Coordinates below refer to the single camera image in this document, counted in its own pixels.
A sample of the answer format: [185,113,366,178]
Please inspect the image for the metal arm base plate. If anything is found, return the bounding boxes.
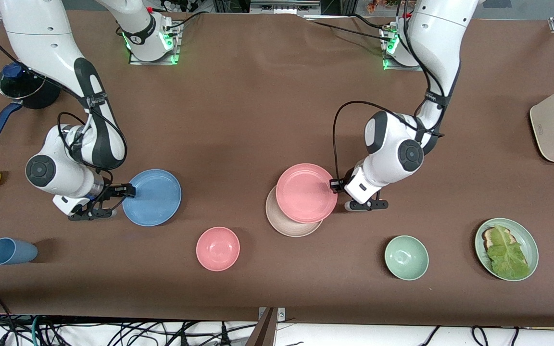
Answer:
[129,19,182,66]
[382,24,427,72]

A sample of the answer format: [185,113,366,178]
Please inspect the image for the green plate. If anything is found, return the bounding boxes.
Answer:
[474,218,539,282]

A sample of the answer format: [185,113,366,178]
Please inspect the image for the small green bowl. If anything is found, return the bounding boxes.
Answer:
[384,235,429,281]

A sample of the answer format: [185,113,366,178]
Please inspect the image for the blue plate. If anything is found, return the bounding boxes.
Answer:
[122,169,182,227]

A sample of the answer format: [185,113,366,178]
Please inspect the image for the toasted bread slice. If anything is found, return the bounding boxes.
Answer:
[482,227,513,250]

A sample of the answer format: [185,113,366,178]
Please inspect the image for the beige plate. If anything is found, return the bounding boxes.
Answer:
[265,185,324,237]

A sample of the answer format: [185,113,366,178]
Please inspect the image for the black cable on table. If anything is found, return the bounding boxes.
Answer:
[352,13,388,29]
[164,10,213,32]
[312,20,389,42]

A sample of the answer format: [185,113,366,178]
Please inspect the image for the pink plate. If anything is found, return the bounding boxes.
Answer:
[276,163,338,224]

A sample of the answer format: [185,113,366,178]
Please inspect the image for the green lettuce leaf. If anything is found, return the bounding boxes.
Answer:
[486,224,531,280]

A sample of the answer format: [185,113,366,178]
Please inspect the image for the grey metal post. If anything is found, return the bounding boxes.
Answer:
[246,307,286,346]

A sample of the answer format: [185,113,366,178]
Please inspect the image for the blue cup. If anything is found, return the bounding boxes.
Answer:
[0,237,38,266]

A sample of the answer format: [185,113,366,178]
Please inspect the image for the glass pot lid blue knob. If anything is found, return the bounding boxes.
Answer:
[0,62,46,100]

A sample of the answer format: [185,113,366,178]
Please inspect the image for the black pot with blue handle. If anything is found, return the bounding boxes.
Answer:
[0,67,61,143]

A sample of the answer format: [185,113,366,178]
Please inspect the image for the small pink bowl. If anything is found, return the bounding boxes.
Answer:
[196,226,240,272]

